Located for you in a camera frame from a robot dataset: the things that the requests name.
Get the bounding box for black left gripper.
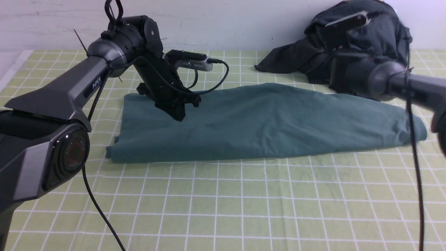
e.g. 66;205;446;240
136;56;202;121

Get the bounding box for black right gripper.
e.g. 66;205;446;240
314;25;384;95

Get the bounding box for green long-sleeve top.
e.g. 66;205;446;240
106;83;411;164

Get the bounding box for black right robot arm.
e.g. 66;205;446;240
316;24;446;152

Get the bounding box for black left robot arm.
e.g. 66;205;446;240
0;15;201;251

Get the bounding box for dark grey clothing pile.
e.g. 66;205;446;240
255;0;413;86

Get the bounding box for green checked tablecloth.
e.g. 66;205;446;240
1;50;446;251

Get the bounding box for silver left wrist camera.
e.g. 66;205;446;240
163;50;223;71

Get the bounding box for black left camera cable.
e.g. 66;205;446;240
139;56;230;96

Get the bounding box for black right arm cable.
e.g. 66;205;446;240
404;21;425;251

